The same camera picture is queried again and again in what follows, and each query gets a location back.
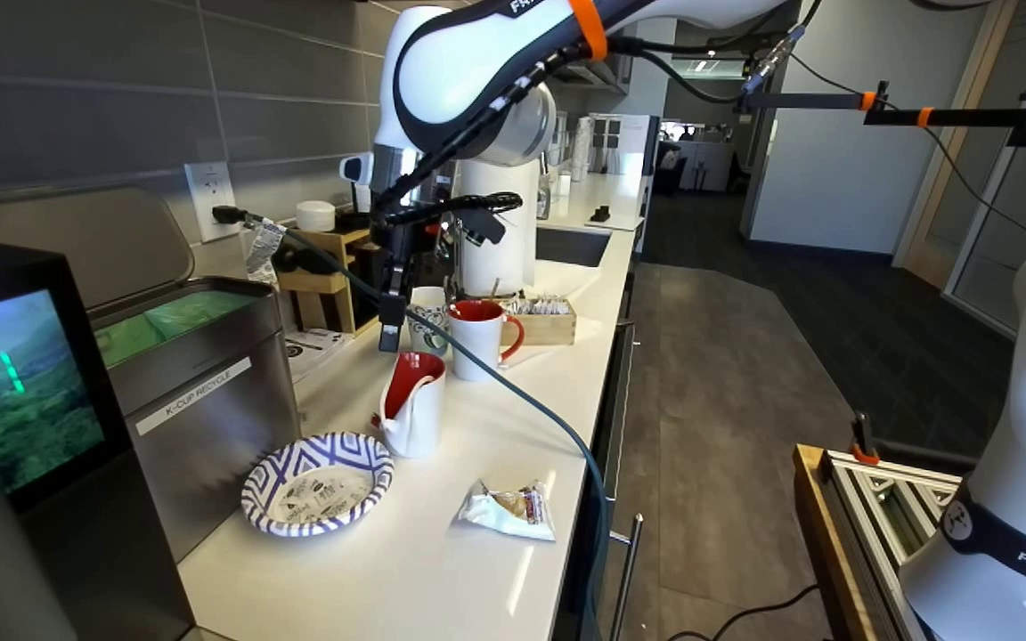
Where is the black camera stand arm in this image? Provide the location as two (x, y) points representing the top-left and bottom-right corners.
(739, 80), (1026, 155)

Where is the red and white mug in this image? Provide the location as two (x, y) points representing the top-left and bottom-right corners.
(444, 295), (531, 384)

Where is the wooden box of sugar packets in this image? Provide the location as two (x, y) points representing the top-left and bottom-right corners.
(508, 294), (580, 351)

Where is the wooden countertop organizer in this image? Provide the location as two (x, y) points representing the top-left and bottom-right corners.
(276, 212), (424, 334)

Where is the white pepper packet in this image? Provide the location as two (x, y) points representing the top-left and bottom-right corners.
(290, 327), (348, 360)

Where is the paper cup with swirl print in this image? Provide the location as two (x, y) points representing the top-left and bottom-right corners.
(402, 281), (453, 360)

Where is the crumpled snack wrapper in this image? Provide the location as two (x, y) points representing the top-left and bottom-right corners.
(449, 476), (561, 548)

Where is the blue patterned paper plate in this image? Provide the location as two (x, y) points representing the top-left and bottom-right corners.
(239, 429), (398, 541)

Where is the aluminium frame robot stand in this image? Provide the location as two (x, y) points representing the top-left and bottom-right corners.
(792, 440), (968, 641)

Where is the white wall outlet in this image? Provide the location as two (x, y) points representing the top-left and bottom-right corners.
(183, 156), (239, 243)

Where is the dark counter cabinet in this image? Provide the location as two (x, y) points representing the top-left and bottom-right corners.
(554, 253), (650, 641)

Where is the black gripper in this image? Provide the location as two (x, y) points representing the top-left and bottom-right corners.
(367, 176), (424, 355)

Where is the blue vertical pole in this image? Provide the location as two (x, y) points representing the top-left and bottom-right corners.
(212, 203), (617, 641)

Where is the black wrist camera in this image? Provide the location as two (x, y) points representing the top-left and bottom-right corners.
(418, 190), (527, 249)

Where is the small white jar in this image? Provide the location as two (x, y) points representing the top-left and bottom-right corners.
(292, 197), (340, 235)

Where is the broken white mug red inside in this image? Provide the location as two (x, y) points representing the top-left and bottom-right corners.
(371, 351), (453, 465)

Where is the black monitor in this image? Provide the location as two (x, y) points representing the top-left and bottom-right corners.
(0, 228), (201, 641)

